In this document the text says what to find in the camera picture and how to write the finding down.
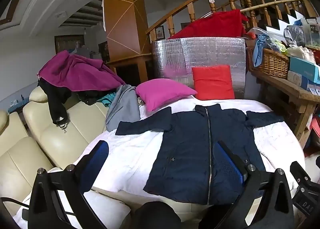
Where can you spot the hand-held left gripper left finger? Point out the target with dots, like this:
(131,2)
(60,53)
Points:
(98,158)

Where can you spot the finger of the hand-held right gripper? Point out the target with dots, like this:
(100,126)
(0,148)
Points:
(298,171)

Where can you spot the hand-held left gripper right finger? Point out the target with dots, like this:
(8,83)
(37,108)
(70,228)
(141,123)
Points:
(227,164)

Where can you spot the navy zip jacket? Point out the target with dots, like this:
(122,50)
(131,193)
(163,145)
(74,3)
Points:
(185,143)

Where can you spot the cream leather sofa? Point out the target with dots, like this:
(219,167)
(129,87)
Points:
(62,138)

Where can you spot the grey garment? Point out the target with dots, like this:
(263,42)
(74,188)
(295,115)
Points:
(122,108)

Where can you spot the teal garment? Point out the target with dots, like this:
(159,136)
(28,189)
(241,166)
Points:
(107,98)

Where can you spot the black garment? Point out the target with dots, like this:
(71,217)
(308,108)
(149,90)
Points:
(56,103)

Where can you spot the red pillow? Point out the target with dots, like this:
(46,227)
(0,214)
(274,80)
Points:
(212,81)

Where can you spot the magenta fleece jacket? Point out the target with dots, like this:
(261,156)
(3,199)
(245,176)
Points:
(75,71)

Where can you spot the magenta pillow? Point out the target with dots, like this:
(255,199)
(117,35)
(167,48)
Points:
(162,92)

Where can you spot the white patterned box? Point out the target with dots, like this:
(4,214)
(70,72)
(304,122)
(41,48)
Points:
(296,77)

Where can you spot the cluttered side table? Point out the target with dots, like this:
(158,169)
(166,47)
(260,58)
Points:
(16,105)

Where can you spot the teal cardboard box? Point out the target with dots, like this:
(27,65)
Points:
(303,67)

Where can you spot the wicker basket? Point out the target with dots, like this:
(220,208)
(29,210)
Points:
(272,63)

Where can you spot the silver foil insulation panel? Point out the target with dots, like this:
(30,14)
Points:
(200,53)

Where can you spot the cream plastic bag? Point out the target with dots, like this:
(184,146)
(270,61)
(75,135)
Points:
(300,53)

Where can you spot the blue cloth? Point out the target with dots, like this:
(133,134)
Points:
(258,48)

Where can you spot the yellow green plastic item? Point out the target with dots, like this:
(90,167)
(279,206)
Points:
(280,45)

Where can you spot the grey plastic bag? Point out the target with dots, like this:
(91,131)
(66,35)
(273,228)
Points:
(295,35)

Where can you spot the red blanket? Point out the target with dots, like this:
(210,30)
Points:
(215,25)

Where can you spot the orange wooden column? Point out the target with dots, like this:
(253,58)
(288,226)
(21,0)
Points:
(122,18)

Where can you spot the small picture frame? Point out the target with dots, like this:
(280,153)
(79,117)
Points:
(160,32)

